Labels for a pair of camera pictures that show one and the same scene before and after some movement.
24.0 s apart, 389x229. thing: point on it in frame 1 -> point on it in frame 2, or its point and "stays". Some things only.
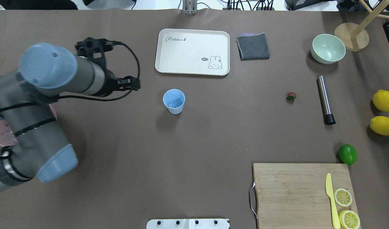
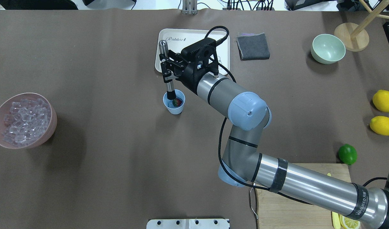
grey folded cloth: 253,46 stays
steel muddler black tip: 328,117 -> 171,95
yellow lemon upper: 384,101 stays
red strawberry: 291,96 -> 177,102
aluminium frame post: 190,7 stays
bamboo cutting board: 295,196 stays
